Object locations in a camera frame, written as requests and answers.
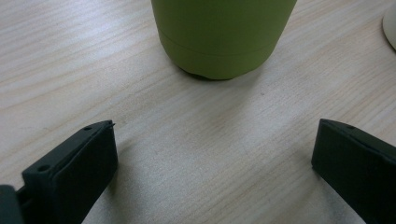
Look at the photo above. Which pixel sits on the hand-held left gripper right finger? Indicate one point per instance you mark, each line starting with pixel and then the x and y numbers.
pixel 358 168

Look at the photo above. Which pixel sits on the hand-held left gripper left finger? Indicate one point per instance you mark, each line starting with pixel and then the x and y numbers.
pixel 74 174

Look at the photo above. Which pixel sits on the green bottle with white cap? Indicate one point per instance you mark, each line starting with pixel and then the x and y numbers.
pixel 221 34

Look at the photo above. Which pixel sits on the white tumbler with straw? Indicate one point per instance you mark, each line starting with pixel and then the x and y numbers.
pixel 391 26

